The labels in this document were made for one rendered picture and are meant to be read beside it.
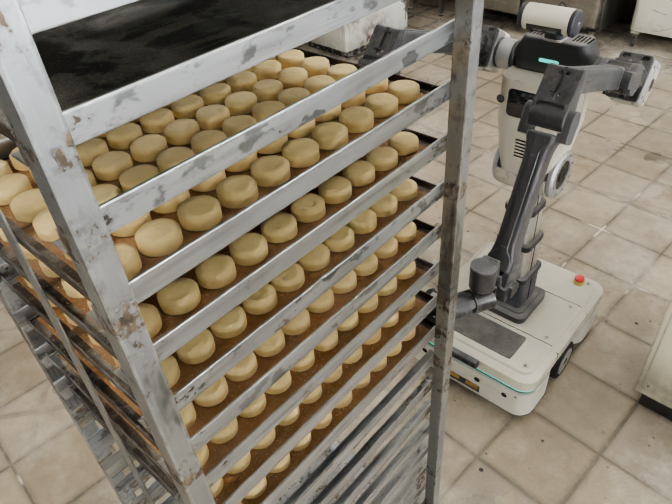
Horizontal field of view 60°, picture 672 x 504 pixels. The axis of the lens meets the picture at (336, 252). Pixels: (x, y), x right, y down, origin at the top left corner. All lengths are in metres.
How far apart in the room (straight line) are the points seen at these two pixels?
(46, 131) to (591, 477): 2.06
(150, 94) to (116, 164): 0.28
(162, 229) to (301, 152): 0.21
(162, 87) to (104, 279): 0.18
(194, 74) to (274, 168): 0.21
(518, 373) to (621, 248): 1.23
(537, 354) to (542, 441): 0.32
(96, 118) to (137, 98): 0.04
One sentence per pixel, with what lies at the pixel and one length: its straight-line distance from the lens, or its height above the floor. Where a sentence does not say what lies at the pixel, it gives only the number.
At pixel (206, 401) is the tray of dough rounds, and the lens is 0.84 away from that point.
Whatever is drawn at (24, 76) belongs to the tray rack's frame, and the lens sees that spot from 0.46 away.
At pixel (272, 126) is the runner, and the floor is 1.59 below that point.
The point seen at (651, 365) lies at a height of 0.24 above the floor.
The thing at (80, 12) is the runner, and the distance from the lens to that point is 0.51.
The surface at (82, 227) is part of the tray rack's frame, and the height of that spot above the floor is 1.61.
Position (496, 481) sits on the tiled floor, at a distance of 2.19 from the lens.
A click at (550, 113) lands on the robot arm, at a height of 1.33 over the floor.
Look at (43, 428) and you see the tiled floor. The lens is 2.62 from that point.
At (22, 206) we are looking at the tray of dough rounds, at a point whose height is 1.51.
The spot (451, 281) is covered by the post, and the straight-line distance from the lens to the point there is 1.14.
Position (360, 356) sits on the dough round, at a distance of 1.10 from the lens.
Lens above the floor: 1.88
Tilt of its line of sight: 39 degrees down
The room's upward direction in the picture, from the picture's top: 5 degrees counter-clockwise
